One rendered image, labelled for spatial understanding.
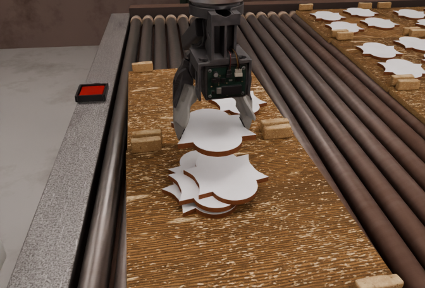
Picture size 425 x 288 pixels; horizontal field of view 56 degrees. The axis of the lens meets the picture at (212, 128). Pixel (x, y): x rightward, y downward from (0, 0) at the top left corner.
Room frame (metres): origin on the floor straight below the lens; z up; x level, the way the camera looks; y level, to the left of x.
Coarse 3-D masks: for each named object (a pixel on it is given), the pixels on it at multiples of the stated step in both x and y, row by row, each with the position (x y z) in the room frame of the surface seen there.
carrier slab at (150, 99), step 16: (128, 80) 1.02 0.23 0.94; (144, 80) 1.02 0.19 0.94; (160, 80) 1.02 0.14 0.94; (256, 80) 1.02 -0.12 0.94; (128, 96) 0.92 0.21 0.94; (144, 96) 0.92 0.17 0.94; (160, 96) 0.92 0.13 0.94; (256, 96) 0.92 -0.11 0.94; (128, 112) 0.83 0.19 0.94; (144, 112) 0.83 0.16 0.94; (160, 112) 0.83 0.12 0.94; (272, 112) 0.83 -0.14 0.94; (128, 128) 0.75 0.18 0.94; (144, 128) 0.75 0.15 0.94; (160, 128) 0.75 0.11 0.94; (256, 128) 0.75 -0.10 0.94; (128, 144) 0.69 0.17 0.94; (176, 144) 0.70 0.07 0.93
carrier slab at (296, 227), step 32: (128, 160) 0.63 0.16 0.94; (160, 160) 0.63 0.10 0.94; (256, 160) 0.63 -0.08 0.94; (288, 160) 0.63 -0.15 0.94; (128, 192) 0.54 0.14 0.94; (160, 192) 0.54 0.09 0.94; (288, 192) 0.54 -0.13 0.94; (320, 192) 0.54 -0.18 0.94; (128, 224) 0.46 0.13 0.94; (160, 224) 0.46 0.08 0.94; (192, 224) 0.46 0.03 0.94; (224, 224) 0.46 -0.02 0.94; (256, 224) 0.46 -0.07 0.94; (288, 224) 0.46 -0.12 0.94; (320, 224) 0.46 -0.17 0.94; (352, 224) 0.46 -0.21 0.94; (128, 256) 0.40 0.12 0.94; (160, 256) 0.40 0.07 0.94; (192, 256) 0.40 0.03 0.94; (224, 256) 0.40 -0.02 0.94; (256, 256) 0.40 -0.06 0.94; (288, 256) 0.40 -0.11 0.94; (320, 256) 0.40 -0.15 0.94; (352, 256) 0.40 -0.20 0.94
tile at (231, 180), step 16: (208, 160) 0.58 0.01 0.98; (224, 160) 0.58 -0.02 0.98; (240, 160) 0.58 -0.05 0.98; (192, 176) 0.53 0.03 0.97; (208, 176) 0.53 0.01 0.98; (224, 176) 0.53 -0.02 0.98; (240, 176) 0.53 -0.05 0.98; (256, 176) 0.53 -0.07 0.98; (208, 192) 0.49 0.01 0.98; (224, 192) 0.49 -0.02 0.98; (240, 192) 0.49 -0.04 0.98; (256, 192) 0.49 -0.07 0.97
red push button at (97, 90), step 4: (84, 88) 0.98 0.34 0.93; (88, 88) 0.98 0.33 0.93; (92, 88) 0.98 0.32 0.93; (96, 88) 0.98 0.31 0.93; (100, 88) 0.98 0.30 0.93; (80, 92) 0.95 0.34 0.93; (84, 92) 0.95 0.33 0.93; (88, 92) 0.95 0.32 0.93; (92, 92) 0.95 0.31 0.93; (96, 92) 0.95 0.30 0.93; (100, 92) 0.95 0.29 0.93
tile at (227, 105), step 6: (252, 96) 0.89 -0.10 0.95; (210, 102) 0.88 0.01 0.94; (216, 102) 0.86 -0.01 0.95; (222, 102) 0.86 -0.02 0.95; (228, 102) 0.86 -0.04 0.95; (234, 102) 0.86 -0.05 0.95; (252, 102) 0.86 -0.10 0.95; (258, 102) 0.86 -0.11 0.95; (264, 102) 0.86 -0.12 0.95; (222, 108) 0.83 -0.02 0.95; (228, 108) 0.83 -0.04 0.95; (234, 108) 0.83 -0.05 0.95; (252, 108) 0.83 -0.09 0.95; (258, 108) 0.83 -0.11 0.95; (234, 114) 0.81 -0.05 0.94
